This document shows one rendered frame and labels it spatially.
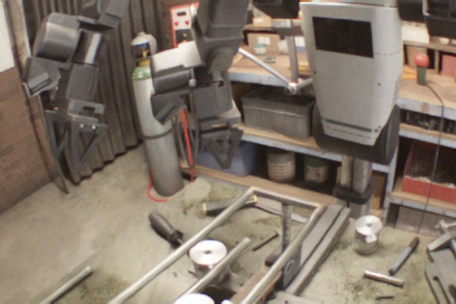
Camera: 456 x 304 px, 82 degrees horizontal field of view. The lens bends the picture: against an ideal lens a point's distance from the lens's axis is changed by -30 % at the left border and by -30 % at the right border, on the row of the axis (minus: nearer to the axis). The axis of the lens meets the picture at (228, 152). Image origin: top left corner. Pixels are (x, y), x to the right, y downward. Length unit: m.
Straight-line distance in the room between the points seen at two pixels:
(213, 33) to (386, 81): 0.39
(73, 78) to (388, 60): 0.58
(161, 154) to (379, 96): 1.75
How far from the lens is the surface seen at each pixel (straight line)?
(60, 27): 0.49
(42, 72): 0.48
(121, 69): 2.95
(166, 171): 2.32
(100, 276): 0.62
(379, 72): 0.71
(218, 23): 0.46
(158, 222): 0.66
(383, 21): 0.69
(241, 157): 2.19
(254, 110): 1.98
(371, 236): 0.57
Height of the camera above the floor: 1.29
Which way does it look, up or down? 27 degrees down
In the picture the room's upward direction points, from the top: 8 degrees counter-clockwise
